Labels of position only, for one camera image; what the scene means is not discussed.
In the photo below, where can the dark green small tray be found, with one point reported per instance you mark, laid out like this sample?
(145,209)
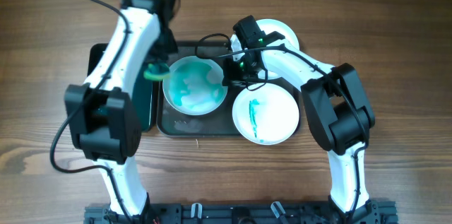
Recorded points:
(145,92)

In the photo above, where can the green yellow sponge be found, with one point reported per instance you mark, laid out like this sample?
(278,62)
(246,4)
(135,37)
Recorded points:
(156,72)

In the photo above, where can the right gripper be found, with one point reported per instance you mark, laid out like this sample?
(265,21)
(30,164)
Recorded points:
(231,72)

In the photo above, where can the large grey serving tray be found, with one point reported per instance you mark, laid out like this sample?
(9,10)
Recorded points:
(218,123)

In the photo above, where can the white plate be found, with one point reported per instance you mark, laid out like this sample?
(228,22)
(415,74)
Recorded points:
(267,25)
(265,114)
(194,86)

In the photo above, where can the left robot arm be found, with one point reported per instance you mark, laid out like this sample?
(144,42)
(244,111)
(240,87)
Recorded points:
(107,114)

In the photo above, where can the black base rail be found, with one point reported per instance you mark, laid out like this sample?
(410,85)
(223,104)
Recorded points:
(309,212)

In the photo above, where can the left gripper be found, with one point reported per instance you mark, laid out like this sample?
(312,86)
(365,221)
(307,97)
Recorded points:
(164,56)

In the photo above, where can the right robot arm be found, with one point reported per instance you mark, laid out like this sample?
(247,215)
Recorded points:
(338,112)

